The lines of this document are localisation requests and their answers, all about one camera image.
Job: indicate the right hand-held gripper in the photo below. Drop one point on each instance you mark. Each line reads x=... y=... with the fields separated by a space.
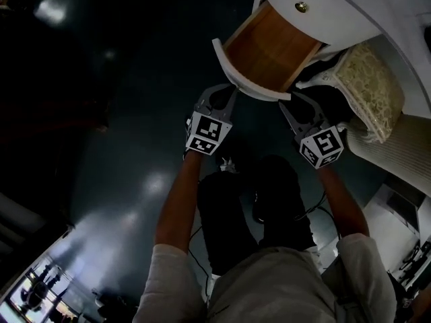
x=321 y=146

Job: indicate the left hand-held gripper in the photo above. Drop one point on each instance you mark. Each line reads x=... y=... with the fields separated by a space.
x=207 y=133

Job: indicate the large white drawer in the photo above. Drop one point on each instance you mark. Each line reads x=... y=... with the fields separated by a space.
x=269 y=49

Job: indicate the person's right forearm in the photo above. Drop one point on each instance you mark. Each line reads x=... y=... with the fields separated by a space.
x=343 y=207

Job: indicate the person's left forearm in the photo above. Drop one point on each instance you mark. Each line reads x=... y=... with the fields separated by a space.
x=178 y=204

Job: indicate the small white drawer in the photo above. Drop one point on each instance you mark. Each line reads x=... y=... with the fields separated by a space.
x=326 y=22

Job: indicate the white curved vanity desk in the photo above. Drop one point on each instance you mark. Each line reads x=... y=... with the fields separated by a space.
x=387 y=5

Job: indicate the person's left black shoe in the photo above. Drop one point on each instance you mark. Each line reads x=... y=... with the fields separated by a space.
x=229 y=166

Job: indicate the white stool cream cushion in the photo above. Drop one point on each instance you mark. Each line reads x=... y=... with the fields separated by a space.
x=367 y=89

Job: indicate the person's black trousers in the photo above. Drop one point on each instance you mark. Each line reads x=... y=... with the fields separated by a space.
x=279 y=207

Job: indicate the person's beige shirt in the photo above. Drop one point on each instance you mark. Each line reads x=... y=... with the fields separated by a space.
x=269 y=288

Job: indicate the white framed glass panel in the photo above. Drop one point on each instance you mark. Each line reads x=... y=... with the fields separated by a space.
x=33 y=281

